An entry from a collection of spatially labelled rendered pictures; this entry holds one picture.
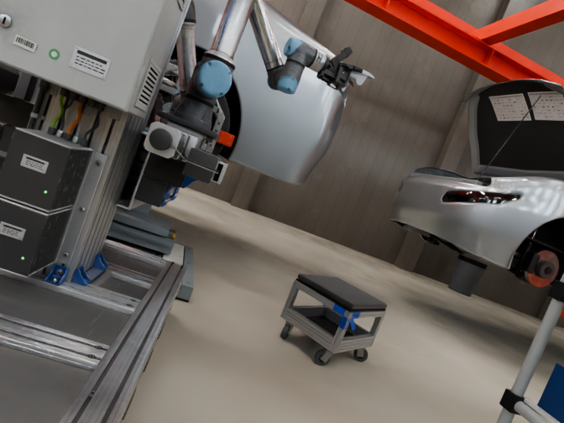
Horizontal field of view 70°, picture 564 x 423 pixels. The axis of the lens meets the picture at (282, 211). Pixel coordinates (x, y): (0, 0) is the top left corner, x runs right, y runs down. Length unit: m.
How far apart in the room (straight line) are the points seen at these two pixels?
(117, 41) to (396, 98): 7.24
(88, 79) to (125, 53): 0.11
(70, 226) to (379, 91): 7.11
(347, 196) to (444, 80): 2.85
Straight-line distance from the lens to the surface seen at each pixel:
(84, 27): 1.12
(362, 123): 7.82
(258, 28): 1.68
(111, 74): 1.08
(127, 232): 2.47
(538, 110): 4.59
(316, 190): 7.58
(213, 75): 1.44
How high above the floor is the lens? 0.74
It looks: 4 degrees down
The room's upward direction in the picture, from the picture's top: 21 degrees clockwise
